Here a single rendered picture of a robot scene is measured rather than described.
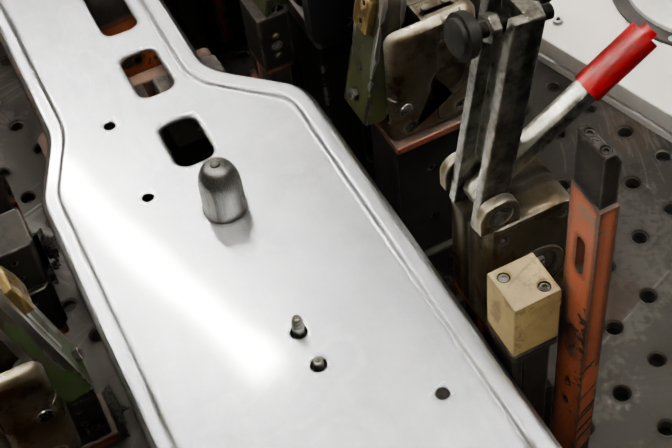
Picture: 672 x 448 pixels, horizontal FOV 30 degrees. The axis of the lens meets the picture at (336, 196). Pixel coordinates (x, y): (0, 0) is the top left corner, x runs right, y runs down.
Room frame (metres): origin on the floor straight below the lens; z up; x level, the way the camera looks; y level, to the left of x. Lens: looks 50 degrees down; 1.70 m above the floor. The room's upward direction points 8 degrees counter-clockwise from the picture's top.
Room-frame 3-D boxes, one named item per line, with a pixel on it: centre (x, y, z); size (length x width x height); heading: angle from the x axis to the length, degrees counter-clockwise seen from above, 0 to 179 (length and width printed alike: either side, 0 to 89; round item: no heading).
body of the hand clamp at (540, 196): (0.53, -0.12, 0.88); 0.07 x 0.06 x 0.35; 110
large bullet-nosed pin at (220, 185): (0.59, 0.08, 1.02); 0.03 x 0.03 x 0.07
